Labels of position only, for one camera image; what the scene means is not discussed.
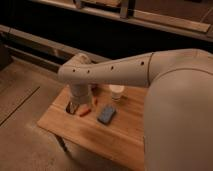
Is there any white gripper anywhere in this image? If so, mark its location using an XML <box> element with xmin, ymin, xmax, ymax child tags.
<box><xmin>69</xmin><ymin>84</ymin><xmax>92</xmax><ymax>107</ymax></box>

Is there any black metal table leg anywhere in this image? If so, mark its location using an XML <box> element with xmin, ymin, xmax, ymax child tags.
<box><xmin>55</xmin><ymin>135</ymin><xmax>68</xmax><ymax>153</ymax></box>

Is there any white ceramic cup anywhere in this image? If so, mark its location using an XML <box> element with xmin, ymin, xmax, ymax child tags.
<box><xmin>109</xmin><ymin>85</ymin><xmax>125</xmax><ymax>101</ymax></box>

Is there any black rectangular block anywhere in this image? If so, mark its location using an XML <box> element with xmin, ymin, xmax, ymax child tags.
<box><xmin>66</xmin><ymin>102</ymin><xmax>79</xmax><ymax>115</ymax></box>

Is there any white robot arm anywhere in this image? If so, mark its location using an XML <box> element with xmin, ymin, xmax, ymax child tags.
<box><xmin>58</xmin><ymin>49</ymin><xmax>213</xmax><ymax>171</ymax></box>

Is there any red chili pepper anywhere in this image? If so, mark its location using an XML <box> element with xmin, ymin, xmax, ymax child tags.
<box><xmin>79</xmin><ymin>97</ymin><xmax>98</xmax><ymax>117</ymax></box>

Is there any blue sponge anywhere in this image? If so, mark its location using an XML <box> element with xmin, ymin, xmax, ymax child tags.
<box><xmin>97</xmin><ymin>106</ymin><xmax>116</xmax><ymax>124</ymax></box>

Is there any wooden table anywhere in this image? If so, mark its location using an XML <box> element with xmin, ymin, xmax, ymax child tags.
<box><xmin>37</xmin><ymin>85</ymin><xmax>147</xmax><ymax>171</ymax></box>

